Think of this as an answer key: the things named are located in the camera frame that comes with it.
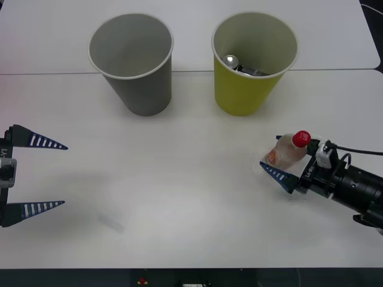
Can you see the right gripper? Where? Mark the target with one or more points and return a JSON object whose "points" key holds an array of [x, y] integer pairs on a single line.
{"points": [[312, 176]]}

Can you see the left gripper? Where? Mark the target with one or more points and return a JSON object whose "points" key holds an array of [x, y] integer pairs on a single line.
{"points": [[5, 149]]}

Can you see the clear bottle with red cap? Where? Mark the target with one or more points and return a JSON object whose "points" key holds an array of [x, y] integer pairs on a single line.
{"points": [[287, 152]]}

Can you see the yellow-green plastic waste bin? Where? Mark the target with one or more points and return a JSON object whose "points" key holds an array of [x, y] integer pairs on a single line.
{"points": [[239, 95]]}

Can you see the black and silver drink can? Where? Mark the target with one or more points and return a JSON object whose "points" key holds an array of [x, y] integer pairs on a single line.
{"points": [[230, 61]]}

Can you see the grey plastic waste bin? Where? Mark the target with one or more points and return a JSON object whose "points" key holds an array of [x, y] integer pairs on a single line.
{"points": [[140, 95]]}

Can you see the red button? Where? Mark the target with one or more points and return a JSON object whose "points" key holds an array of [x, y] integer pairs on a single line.
{"points": [[142, 281]]}

